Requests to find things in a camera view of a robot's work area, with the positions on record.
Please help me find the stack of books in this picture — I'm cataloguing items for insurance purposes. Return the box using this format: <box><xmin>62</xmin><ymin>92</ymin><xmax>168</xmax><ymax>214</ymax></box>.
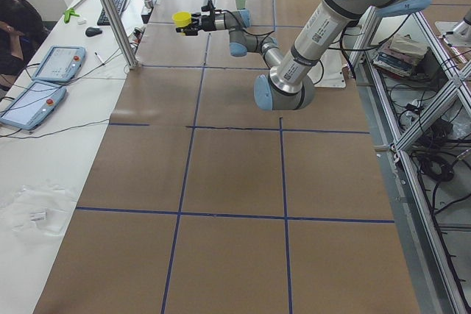
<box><xmin>372</xmin><ymin>34</ymin><xmax>428</xmax><ymax>77</ymax></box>

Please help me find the small metal cup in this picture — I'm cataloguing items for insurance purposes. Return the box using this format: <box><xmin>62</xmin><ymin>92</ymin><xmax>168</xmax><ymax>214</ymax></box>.
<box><xmin>144</xmin><ymin>0</ymin><xmax>154</xmax><ymax>9</ymax></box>

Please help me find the dark computer mouse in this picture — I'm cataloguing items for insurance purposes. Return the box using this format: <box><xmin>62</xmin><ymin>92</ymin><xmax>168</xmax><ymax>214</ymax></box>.
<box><xmin>85</xmin><ymin>26</ymin><xmax>102</xmax><ymax>38</ymax></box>

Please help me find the black white marker pen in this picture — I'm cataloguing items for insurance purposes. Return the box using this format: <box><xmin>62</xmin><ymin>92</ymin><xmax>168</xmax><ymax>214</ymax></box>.
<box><xmin>94</xmin><ymin>51</ymin><xmax>105</xmax><ymax>65</ymax></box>

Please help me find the black keyboard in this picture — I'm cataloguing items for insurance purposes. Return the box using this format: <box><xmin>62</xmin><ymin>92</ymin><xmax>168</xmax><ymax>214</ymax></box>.
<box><xmin>96</xmin><ymin>0</ymin><xmax>127</xmax><ymax>26</ymax></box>

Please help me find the upper teach pendant tablet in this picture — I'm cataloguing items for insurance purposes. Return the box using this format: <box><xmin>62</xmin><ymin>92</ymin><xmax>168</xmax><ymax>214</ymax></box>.
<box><xmin>32</xmin><ymin>46</ymin><xmax>86</xmax><ymax>83</ymax></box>

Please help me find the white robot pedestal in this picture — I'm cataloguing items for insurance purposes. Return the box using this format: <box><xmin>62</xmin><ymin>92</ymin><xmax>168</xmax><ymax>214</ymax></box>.
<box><xmin>308</xmin><ymin>49</ymin><xmax>346</xmax><ymax>88</ymax></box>

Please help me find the green plastic tool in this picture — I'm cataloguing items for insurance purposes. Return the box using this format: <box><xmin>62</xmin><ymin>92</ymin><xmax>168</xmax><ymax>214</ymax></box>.
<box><xmin>63</xmin><ymin>7</ymin><xmax>79</xmax><ymax>24</ymax></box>

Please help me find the lower teach pendant tablet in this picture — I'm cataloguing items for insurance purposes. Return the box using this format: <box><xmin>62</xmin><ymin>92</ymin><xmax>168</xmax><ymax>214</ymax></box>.
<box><xmin>1</xmin><ymin>80</ymin><xmax>67</xmax><ymax>130</ymax></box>

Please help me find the teach pendant tablet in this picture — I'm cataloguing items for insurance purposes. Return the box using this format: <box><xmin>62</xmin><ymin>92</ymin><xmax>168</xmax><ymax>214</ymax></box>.
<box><xmin>32</xmin><ymin>46</ymin><xmax>86</xmax><ymax>83</ymax></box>
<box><xmin>1</xmin><ymin>80</ymin><xmax>67</xmax><ymax>130</ymax></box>

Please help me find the yellow plastic cup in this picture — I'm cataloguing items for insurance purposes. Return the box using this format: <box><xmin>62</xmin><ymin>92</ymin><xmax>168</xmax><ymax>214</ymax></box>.
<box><xmin>172</xmin><ymin>12</ymin><xmax>192</xmax><ymax>28</ymax></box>

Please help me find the aluminium frame post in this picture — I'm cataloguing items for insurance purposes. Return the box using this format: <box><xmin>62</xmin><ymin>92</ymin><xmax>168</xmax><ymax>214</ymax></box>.
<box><xmin>100</xmin><ymin>0</ymin><xmax>138</xmax><ymax>69</ymax></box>

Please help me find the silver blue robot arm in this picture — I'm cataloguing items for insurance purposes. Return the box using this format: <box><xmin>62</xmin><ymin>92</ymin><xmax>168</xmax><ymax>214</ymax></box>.
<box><xmin>172</xmin><ymin>0</ymin><xmax>432</xmax><ymax>110</ymax></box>

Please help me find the clear plastic bag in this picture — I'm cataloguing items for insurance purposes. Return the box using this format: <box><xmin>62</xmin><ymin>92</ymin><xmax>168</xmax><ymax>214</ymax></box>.
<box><xmin>1</xmin><ymin>185</ymin><xmax>78</xmax><ymax>243</ymax></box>

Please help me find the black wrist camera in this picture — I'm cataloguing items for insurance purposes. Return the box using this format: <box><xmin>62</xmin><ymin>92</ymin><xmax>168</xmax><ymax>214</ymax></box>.
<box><xmin>201</xmin><ymin>0</ymin><xmax>215</xmax><ymax>13</ymax></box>

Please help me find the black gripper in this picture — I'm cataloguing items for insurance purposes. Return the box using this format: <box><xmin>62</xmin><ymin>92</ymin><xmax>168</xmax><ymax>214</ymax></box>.
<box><xmin>176</xmin><ymin>13</ymin><xmax>217</xmax><ymax>36</ymax></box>

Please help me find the seated person dark hair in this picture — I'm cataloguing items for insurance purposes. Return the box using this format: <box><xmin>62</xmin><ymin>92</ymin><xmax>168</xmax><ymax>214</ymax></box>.
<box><xmin>1</xmin><ymin>0</ymin><xmax>48</xmax><ymax>92</ymax></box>

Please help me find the green plastic cup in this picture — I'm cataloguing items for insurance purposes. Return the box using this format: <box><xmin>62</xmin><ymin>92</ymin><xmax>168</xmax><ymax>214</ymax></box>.
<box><xmin>235</xmin><ymin>0</ymin><xmax>246</xmax><ymax>10</ymax></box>

